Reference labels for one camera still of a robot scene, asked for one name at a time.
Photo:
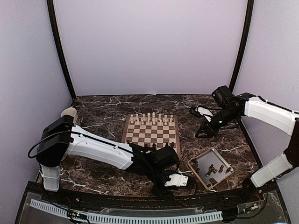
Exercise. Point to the black frame post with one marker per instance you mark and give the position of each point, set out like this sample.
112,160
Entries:
242,46
59,48

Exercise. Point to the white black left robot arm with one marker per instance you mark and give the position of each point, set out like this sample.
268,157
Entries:
64,137

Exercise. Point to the wooden chess board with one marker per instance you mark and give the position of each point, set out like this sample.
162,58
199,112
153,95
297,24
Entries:
149,134

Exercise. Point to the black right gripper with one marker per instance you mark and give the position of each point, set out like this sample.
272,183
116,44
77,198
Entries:
211,131

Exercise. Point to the black right frame post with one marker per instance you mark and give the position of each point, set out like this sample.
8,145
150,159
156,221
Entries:
242,46

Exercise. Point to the white queen piece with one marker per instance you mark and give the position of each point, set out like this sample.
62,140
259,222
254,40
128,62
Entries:
148,118

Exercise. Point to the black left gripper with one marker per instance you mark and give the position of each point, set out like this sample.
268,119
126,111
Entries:
164,193

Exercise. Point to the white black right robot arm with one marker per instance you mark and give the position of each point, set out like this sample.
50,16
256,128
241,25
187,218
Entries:
277,119

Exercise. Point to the white rook right corner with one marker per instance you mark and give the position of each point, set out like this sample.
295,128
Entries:
171,120

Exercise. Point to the white knight right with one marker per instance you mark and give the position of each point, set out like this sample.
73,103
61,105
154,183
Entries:
165,118

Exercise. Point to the black left frame post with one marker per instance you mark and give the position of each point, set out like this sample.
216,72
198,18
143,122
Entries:
59,48

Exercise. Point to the black front mounting rail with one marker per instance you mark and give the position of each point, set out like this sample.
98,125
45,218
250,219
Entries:
86,201

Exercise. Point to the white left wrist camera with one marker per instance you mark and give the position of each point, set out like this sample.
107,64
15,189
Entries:
180,180

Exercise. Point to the small green circuit board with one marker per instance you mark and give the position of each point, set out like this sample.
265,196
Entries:
75,214

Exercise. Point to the patterned cup orange inside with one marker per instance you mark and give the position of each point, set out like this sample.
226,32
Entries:
71,111

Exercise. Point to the wooden tray with metal base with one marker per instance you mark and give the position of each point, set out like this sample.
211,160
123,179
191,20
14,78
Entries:
210,156

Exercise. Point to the white slotted cable duct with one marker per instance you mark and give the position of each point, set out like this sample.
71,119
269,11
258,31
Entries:
96,218

